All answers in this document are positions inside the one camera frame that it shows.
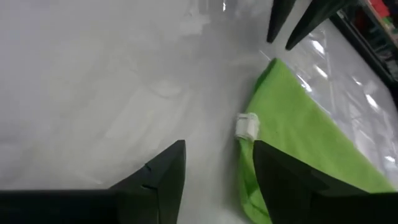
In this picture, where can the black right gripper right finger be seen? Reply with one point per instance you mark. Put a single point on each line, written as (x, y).
(295, 196)

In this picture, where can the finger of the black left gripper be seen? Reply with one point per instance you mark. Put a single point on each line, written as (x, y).
(314, 18)
(280, 18)

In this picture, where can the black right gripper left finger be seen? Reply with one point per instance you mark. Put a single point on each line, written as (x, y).
(149, 199)

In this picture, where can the green microfiber towel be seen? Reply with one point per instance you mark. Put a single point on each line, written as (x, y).
(295, 124)

